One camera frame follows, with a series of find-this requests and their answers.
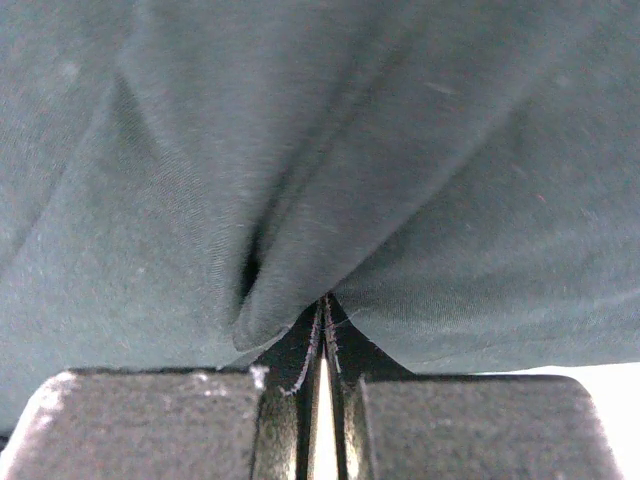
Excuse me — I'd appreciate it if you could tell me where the black t shirt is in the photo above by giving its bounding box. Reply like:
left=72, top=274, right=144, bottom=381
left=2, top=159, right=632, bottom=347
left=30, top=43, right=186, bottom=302
left=1, top=1, right=639, bottom=432

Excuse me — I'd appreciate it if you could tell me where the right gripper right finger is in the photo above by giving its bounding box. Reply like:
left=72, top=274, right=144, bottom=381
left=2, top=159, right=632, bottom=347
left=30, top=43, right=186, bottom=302
left=322, top=295, right=622, bottom=479

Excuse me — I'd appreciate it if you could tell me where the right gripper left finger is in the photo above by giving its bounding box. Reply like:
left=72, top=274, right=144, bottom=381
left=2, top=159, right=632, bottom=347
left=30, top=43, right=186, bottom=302
left=1, top=304, right=322, bottom=479

